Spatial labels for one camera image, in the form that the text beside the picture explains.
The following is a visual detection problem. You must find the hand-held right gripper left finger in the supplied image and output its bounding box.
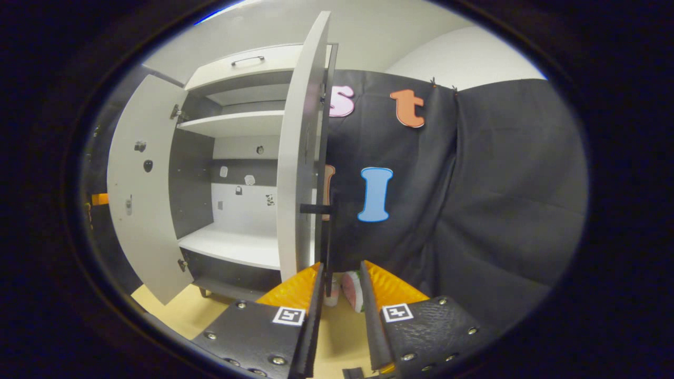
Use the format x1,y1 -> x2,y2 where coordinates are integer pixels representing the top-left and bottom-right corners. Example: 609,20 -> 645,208
191,262 -> 326,379

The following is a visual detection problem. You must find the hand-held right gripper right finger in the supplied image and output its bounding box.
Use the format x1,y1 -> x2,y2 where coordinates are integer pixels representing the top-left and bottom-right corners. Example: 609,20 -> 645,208
360,259 -> 494,372

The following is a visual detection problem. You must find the beige cabinet door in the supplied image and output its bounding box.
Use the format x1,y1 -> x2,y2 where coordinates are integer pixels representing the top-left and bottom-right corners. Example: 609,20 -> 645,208
107,74 -> 194,306
276,11 -> 339,285

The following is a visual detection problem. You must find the double-door shoe cabinet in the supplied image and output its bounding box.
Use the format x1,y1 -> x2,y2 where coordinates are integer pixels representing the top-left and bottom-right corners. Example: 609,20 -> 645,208
107,11 -> 339,307

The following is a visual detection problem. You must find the black door handle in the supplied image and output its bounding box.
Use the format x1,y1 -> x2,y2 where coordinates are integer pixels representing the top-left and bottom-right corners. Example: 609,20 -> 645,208
300,203 -> 336,298

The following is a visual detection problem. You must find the white bottom cabinet shelf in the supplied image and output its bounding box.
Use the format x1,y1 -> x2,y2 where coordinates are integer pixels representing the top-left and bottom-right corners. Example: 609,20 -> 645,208
178,221 -> 283,271

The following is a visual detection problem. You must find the white cabinet shelf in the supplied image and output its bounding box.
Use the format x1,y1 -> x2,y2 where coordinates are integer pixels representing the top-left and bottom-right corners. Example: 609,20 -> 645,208
178,221 -> 283,271
177,109 -> 285,139

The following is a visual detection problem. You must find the white upper cabinet shelf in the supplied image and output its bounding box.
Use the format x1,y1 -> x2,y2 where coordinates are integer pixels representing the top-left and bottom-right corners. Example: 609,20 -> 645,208
177,109 -> 285,139

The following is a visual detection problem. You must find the beige cabinet drawer front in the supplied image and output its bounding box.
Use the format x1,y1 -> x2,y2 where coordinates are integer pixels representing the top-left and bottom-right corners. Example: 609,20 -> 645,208
184,44 -> 333,91

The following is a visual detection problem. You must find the small white container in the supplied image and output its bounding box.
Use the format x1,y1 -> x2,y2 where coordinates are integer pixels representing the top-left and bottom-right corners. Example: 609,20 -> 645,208
324,274 -> 342,307

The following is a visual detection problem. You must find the round red green white object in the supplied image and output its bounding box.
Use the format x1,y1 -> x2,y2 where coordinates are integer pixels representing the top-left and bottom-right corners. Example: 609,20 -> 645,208
341,271 -> 365,314

